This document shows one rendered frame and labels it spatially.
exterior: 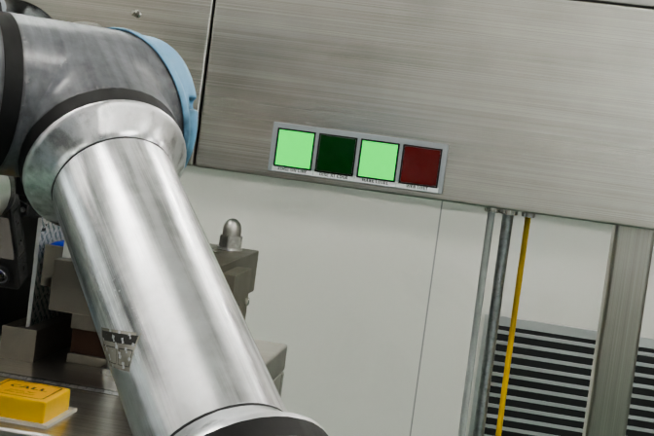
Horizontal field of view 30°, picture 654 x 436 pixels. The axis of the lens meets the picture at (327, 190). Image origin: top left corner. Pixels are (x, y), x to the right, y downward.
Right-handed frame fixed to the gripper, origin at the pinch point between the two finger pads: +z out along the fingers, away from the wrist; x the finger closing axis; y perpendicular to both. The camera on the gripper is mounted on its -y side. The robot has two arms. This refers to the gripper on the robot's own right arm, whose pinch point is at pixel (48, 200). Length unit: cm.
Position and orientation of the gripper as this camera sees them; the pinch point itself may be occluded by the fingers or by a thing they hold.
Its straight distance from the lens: 151.7
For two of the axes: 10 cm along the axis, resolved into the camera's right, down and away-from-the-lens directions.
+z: 1.5, -0.3, 9.9
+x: -9.8, -1.4, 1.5
